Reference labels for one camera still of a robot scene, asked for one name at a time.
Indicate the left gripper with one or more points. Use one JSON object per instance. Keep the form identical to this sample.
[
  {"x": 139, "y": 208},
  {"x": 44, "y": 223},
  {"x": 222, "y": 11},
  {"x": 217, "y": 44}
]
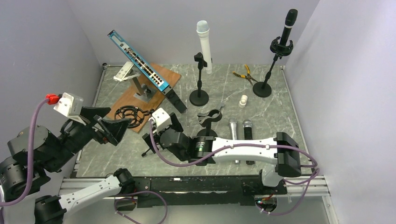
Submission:
[{"x": 114, "y": 129}]

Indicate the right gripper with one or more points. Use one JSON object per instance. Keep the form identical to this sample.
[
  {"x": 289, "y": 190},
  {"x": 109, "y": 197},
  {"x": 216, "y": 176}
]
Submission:
[{"x": 175, "y": 124}]

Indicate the black tripod shock-mount stand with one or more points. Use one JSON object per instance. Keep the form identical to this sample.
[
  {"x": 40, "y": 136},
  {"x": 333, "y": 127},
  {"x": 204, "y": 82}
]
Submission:
[{"x": 133, "y": 116}]

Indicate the black round-base clip stand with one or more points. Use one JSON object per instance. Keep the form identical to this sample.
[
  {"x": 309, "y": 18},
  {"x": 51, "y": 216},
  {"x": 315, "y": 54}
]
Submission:
[{"x": 206, "y": 120}]

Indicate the grey condenser microphone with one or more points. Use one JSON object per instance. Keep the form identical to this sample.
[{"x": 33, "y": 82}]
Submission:
[{"x": 232, "y": 124}]

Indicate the black handheld microphone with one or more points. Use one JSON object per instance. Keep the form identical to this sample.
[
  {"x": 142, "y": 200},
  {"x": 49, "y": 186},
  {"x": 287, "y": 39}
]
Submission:
[{"x": 247, "y": 128}]

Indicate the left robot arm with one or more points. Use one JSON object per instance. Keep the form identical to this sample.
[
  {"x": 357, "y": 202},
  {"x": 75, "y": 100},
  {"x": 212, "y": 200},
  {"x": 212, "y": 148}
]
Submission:
[{"x": 36, "y": 151}]

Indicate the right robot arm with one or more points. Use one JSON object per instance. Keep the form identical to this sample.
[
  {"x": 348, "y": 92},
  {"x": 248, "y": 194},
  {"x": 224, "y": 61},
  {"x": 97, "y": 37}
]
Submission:
[{"x": 281, "y": 153}]

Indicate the black stand for white microphone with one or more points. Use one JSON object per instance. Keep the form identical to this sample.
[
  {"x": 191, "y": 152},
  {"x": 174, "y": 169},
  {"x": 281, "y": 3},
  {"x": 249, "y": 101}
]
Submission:
[{"x": 199, "y": 97}]

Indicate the white microphone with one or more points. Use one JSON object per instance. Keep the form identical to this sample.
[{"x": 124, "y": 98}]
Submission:
[{"x": 203, "y": 31}]

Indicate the black slim microphone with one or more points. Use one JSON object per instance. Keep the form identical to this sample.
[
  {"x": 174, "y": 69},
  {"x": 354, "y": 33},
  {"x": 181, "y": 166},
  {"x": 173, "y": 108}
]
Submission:
[{"x": 290, "y": 20}]

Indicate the wooden board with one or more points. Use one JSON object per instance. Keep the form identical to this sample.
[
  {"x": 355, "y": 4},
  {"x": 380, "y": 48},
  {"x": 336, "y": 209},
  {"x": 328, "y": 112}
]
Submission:
[{"x": 127, "y": 98}]

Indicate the white plastic pipe fitting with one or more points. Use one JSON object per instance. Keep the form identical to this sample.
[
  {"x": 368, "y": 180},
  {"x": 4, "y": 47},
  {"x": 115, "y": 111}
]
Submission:
[{"x": 243, "y": 101}]

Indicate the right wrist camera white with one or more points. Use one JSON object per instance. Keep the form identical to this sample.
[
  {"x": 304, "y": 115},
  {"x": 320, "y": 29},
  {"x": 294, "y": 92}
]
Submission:
[{"x": 161, "y": 119}]

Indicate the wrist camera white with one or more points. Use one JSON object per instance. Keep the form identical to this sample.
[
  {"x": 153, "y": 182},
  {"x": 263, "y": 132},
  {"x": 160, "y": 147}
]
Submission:
[
  {"x": 161, "y": 119},
  {"x": 69, "y": 105}
]

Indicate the metal switch stand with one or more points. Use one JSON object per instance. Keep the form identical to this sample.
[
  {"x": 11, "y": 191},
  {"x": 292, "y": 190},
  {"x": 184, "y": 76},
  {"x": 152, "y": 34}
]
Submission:
[{"x": 128, "y": 74}]

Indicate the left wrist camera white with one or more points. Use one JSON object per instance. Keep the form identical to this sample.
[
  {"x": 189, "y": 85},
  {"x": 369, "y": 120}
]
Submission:
[{"x": 69, "y": 105}]

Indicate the grey plastic bracket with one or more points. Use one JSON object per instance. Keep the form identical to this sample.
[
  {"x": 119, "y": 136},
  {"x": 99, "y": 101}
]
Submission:
[{"x": 221, "y": 105}]

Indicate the blue network switch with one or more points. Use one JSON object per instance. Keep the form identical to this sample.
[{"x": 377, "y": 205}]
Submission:
[{"x": 148, "y": 71}]

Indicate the black base frame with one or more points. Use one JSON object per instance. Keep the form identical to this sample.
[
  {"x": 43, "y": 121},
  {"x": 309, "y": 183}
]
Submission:
[{"x": 201, "y": 190}]

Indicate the black stand with shock mount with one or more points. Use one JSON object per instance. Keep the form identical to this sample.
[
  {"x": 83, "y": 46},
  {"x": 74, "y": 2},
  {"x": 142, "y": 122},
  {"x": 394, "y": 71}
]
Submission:
[{"x": 263, "y": 89}]

